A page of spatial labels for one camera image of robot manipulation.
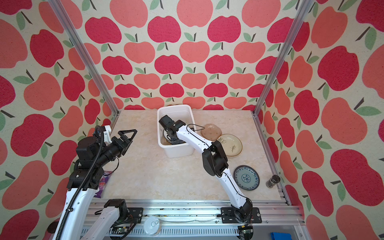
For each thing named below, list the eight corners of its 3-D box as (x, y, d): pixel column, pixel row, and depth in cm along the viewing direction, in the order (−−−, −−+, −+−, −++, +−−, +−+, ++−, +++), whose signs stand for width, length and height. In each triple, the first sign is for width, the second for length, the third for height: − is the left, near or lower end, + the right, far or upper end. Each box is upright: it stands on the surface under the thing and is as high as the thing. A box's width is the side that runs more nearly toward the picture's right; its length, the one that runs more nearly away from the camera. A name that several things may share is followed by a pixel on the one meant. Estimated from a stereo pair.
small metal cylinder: (266, 188, 85) (274, 181, 76) (264, 181, 87) (272, 174, 79) (272, 188, 85) (281, 181, 76) (270, 181, 87) (278, 174, 79)
